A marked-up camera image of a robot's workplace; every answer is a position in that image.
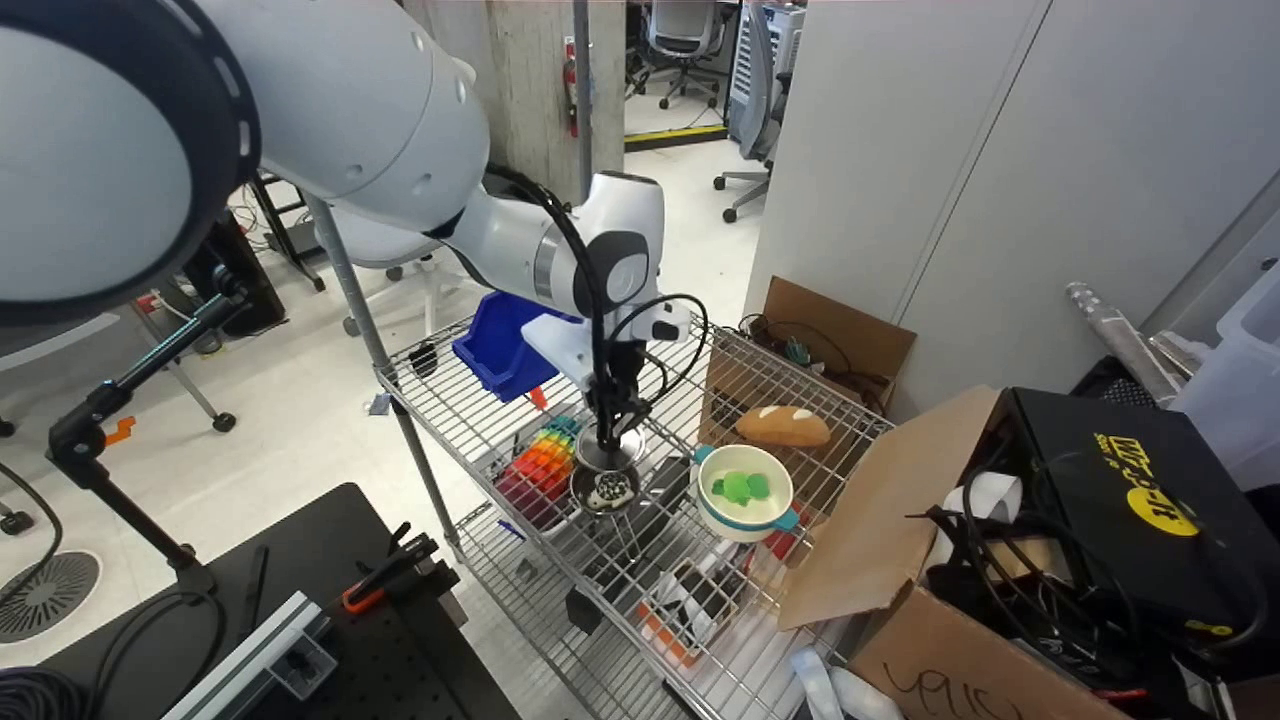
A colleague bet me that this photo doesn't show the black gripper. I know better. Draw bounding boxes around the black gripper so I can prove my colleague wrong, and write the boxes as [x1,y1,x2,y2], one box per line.
[584,310,651,473]

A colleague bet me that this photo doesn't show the silver metal bowl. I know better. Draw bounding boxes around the silver metal bowl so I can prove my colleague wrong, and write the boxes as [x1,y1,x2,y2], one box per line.
[575,455,646,521]

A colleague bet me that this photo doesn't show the silver metal pot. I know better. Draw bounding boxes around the silver metal pot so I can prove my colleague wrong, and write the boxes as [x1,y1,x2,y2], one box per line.
[570,460,694,554]

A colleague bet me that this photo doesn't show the rainbow coloured stacking toy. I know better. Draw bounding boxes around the rainbow coloured stacking toy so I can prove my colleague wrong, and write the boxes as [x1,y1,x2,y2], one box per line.
[495,412,590,521]

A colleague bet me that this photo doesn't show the blue plastic storage bin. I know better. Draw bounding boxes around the blue plastic storage bin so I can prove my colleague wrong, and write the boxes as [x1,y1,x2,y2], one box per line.
[446,287,566,404]

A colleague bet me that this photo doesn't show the green toy vegetable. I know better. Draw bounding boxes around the green toy vegetable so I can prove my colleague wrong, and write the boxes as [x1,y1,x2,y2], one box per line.
[708,470,774,515]

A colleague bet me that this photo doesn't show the brown bread loaf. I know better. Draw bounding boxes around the brown bread loaf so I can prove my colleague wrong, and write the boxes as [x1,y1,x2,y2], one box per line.
[732,401,834,455]

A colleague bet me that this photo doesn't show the orange white package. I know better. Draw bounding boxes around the orange white package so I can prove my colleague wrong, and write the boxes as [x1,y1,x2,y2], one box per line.
[635,566,751,672]

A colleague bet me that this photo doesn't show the small open cardboard box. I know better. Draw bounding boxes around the small open cardboard box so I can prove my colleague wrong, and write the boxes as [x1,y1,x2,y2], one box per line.
[694,272,918,460]

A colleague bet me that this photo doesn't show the black orange clamp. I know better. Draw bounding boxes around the black orange clamp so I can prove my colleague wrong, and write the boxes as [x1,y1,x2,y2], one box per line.
[334,524,463,621]

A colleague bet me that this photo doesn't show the large open cardboard box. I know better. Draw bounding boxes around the large open cardboard box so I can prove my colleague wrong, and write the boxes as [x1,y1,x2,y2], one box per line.
[774,383,1139,720]

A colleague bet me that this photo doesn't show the white plastic bottle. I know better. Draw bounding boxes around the white plastic bottle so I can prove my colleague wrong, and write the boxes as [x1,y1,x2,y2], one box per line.
[789,649,909,720]

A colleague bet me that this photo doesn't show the grey mesh office chair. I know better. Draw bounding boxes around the grey mesh office chair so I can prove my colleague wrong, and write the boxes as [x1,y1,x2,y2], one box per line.
[708,0,813,228]

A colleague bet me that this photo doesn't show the silver aluminium extrusion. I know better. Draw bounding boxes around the silver aluminium extrusion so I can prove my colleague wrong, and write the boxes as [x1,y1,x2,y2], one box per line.
[154,589,338,720]

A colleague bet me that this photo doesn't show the black bag yellow logo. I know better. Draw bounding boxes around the black bag yellow logo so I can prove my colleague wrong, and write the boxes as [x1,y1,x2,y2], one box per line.
[997,383,1280,677]

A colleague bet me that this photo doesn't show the round grey floor base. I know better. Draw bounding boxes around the round grey floor base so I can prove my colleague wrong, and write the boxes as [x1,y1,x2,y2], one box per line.
[0,549,104,649]

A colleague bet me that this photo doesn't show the clear plastic storage tub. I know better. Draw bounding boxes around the clear plastic storage tub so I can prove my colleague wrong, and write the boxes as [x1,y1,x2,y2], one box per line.
[1167,255,1280,496]

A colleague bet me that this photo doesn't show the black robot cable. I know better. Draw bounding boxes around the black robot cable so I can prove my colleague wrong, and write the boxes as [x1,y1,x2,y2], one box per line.
[482,164,718,447]

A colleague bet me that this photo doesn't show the metal wire shelf cart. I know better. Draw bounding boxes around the metal wire shelf cart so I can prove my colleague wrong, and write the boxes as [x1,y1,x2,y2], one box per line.
[375,284,899,720]

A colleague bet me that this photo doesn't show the white bowl teal handles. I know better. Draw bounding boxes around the white bowl teal handles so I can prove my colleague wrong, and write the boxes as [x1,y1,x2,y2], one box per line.
[682,442,808,549]

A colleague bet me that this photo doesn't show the metal cart post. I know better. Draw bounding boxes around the metal cart post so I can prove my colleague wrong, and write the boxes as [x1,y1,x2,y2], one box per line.
[299,195,466,554]
[566,0,599,206]

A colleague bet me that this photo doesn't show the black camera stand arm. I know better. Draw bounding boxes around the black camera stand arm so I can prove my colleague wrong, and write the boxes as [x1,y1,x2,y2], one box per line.
[43,284,254,607]

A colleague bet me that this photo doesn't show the silver metal rail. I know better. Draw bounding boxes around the silver metal rail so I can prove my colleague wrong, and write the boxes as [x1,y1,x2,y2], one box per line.
[1062,282,1191,404]

